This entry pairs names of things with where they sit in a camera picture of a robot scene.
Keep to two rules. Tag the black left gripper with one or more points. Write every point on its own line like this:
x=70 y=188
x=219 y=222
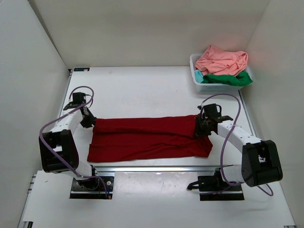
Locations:
x=87 y=124

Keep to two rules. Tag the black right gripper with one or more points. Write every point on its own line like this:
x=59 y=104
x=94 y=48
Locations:
x=198 y=133

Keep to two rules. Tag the red t-shirt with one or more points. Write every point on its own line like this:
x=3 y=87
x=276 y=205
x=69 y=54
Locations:
x=128 y=139

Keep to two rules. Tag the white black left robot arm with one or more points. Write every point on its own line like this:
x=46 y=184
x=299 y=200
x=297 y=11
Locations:
x=58 y=150

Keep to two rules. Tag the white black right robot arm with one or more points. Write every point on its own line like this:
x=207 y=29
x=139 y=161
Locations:
x=260 y=163

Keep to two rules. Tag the teal t-shirt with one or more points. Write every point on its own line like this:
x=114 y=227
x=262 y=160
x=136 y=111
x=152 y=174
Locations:
x=198 y=76

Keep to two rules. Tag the blue white label sticker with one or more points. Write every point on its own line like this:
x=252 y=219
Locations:
x=81 y=69

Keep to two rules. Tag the green t-shirt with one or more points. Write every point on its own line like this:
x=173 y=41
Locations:
x=242 y=79

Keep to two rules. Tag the pink t-shirt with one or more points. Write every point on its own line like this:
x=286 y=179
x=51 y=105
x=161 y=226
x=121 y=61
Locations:
x=219 y=62

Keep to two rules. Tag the white plastic laundry basket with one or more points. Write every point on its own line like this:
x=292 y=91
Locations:
x=207 y=87

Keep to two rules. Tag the aluminium rail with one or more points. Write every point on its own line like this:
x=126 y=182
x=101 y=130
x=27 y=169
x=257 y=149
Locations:
x=195 y=168

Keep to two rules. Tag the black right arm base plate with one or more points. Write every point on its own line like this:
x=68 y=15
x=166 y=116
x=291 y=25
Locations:
x=212 y=188

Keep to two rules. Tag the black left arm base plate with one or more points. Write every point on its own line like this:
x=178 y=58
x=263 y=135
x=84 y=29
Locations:
x=95 y=190

